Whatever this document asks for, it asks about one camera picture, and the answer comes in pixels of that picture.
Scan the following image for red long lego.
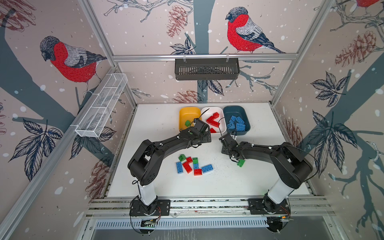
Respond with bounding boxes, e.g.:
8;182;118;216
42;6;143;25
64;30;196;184
206;116;216;124

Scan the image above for yellow plastic bin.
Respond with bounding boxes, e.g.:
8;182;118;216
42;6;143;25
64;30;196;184
179;107;201;130

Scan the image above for white plastic bin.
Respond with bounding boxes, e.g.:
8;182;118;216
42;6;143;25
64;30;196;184
201;107;227;134

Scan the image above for red square lego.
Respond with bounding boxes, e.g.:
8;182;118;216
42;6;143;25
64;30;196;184
213;112;220;119

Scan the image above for blue lego bottom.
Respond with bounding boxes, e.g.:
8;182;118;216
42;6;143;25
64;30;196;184
201;164;214;174

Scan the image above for blue lego diagonal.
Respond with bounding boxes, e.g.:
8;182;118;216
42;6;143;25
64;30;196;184
236;123;246;129

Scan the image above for light blue lego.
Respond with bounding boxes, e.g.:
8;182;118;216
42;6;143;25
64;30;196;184
227;122;236;130

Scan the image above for teal plastic bin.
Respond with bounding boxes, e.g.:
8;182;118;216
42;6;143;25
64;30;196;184
223;106;251;136

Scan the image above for red lego bottom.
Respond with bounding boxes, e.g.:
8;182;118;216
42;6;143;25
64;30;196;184
194;169;203;176

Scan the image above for red lego diagonal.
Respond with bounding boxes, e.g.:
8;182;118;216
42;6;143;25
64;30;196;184
182;162;193;174

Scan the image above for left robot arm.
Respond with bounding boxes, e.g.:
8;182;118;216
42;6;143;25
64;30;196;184
128;118;212;216

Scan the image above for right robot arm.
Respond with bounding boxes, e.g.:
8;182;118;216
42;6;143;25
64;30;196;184
219;134;313;214

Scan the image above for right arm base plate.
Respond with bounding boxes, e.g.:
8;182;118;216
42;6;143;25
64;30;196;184
248;199;291;215

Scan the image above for black hanging wire basket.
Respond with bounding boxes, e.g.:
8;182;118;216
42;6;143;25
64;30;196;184
175;58;240;81

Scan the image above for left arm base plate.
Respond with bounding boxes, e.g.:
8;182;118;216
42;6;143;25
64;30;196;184
129;200;171;217

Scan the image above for white wire mesh basket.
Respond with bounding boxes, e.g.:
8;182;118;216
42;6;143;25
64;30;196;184
75;73;128;138

